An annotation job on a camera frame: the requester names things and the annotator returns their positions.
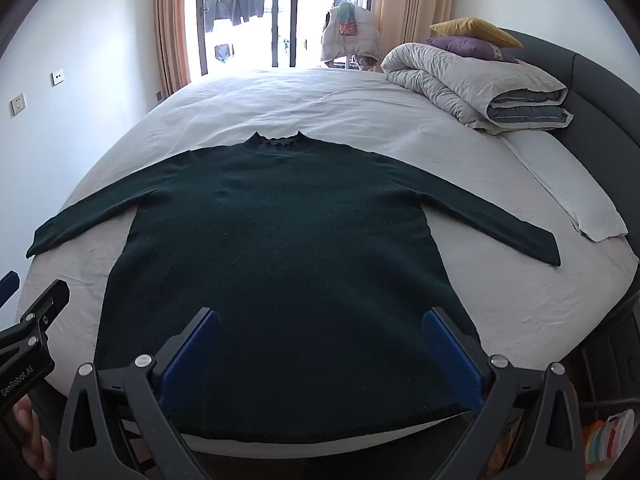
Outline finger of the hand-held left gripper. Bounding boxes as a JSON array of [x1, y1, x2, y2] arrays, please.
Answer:
[[0, 279, 71, 357], [0, 270, 20, 307]]

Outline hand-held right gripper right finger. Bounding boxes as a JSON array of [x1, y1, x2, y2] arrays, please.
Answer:
[[421, 306, 587, 480]]

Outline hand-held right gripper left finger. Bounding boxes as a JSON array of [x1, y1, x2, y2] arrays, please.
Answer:
[[54, 306, 222, 480]]

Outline dark green sweater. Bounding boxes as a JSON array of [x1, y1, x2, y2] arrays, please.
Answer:
[[26, 131, 562, 445]]

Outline hanging dark clothes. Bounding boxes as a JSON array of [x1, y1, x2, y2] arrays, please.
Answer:
[[202, 0, 266, 34]]

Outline person's left hand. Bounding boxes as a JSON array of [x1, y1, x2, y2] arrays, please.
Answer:
[[11, 399, 55, 480]]

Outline black metal rack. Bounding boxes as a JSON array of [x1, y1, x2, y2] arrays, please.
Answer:
[[575, 292, 640, 411]]

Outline colourful striped cloth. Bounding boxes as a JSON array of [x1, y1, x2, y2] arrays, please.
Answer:
[[582, 409, 636, 466]]

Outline flat white pillowcase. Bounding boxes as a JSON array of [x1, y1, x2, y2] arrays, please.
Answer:
[[500, 130, 629, 244]]

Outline folded grey duvet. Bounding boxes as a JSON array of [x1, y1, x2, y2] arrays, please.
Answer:
[[381, 42, 574, 135]]

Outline white bed sheet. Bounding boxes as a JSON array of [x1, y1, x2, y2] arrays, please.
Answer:
[[15, 66, 639, 461]]

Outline beige curtain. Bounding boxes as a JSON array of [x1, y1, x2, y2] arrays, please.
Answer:
[[152, 0, 194, 99], [372, 0, 454, 74]]

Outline dark grey headboard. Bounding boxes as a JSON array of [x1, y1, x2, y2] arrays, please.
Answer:
[[495, 27, 640, 306]]

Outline purple pillow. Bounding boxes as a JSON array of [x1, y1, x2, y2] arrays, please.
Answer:
[[424, 36, 519, 64]]

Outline yellow pillow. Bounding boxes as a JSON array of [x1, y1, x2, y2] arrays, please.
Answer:
[[430, 17, 523, 49]]

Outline white padded vest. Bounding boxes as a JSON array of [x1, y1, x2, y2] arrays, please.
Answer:
[[320, 2, 382, 71]]

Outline glass balcony door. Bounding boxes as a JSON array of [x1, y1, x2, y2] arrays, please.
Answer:
[[185, 0, 379, 77]]

